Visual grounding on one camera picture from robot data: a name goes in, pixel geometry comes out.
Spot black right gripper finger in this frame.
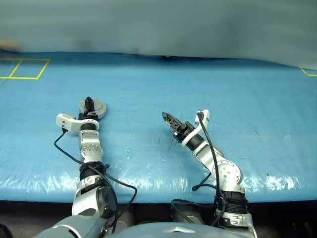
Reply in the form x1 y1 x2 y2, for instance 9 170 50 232
162 112 186 129
162 113 181 132

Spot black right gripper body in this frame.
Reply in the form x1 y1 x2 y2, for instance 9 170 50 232
173 121 196 143

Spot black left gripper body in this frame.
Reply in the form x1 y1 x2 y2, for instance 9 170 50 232
78 111 99 121

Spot silver ribbed motor lid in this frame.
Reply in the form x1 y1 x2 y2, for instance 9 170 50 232
79 98 107 117

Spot blue plastic table cover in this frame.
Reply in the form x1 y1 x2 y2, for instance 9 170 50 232
0 51 317 204

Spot silver robot torso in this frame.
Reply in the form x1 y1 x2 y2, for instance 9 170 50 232
104 221 235 238

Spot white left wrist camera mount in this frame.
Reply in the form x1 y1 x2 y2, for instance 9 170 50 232
56 113 100 135

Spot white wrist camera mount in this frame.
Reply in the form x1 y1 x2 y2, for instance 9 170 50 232
180 109 211 147
56 113 100 135

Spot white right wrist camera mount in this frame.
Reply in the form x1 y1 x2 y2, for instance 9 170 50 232
180 109 211 147

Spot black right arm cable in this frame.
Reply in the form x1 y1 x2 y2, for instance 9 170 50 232
170 111 227 228

